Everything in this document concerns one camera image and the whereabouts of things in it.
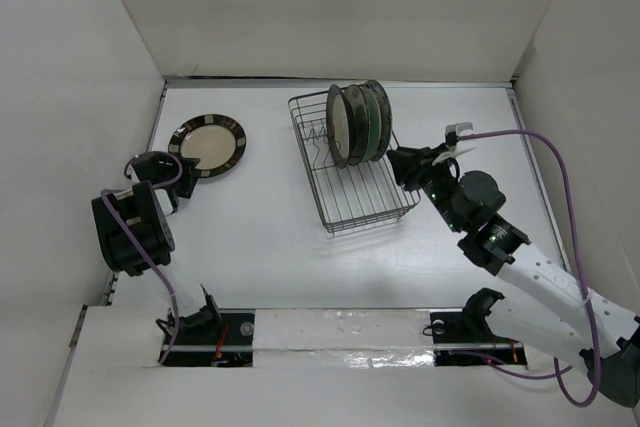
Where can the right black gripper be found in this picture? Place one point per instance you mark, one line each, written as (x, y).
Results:
(411, 166)

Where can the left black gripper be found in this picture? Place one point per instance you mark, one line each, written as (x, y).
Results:
(187, 179)

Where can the light green glass plate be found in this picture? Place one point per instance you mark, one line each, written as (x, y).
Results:
(375, 122)

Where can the blue floral white plate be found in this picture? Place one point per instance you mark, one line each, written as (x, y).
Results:
(386, 117)

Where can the grey wire dish rack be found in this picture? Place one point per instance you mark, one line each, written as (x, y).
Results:
(351, 199)

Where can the brown striped rim plate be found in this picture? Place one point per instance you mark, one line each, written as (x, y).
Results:
(215, 142)

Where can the dark rim cream plate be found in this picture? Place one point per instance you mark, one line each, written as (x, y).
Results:
(339, 126)

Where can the cream plate with tree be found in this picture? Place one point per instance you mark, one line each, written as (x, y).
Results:
(356, 99)

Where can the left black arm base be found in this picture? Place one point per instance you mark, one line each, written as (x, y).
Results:
(210, 337)

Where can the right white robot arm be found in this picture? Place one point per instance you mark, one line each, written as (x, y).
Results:
(590, 333)

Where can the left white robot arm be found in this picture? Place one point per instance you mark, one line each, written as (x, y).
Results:
(134, 235)

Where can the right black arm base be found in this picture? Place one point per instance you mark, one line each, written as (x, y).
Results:
(462, 337)

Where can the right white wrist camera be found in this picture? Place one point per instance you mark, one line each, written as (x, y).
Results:
(454, 140)

